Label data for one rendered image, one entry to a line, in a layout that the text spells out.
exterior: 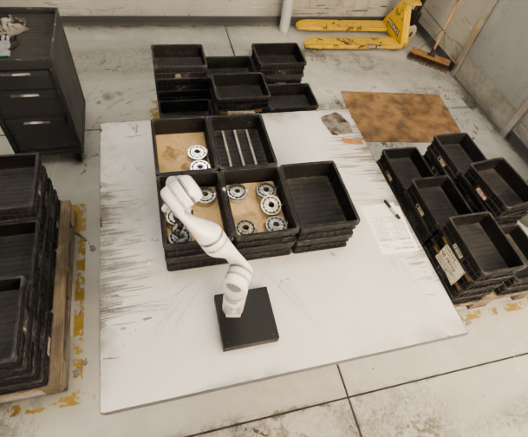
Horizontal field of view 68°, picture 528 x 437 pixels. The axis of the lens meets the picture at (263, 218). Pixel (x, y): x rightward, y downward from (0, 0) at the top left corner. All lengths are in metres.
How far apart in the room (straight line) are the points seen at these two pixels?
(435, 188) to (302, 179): 1.25
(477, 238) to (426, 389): 0.97
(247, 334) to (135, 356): 0.45
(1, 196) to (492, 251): 2.87
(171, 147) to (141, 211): 0.38
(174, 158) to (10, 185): 1.00
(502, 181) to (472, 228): 0.56
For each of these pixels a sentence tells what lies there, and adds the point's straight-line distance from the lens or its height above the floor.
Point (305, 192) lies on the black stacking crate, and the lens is 2.02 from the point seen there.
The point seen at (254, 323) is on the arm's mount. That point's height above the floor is 0.75.
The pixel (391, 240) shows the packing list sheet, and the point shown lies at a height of 0.70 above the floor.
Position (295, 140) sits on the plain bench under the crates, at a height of 0.70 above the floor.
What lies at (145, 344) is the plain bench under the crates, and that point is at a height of 0.70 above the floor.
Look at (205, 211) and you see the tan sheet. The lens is 1.88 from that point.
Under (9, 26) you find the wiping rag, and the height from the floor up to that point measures 0.89.
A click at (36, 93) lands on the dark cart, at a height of 0.66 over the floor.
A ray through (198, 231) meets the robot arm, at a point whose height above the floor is 1.30.
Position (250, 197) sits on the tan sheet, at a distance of 1.94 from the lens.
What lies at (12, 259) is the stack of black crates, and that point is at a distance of 2.48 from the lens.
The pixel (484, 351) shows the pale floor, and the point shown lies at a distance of 3.00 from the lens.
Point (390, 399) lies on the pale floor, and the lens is 2.59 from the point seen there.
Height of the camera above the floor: 2.33
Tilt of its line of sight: 53 degrees down
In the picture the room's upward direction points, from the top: 12 degrees clockwise
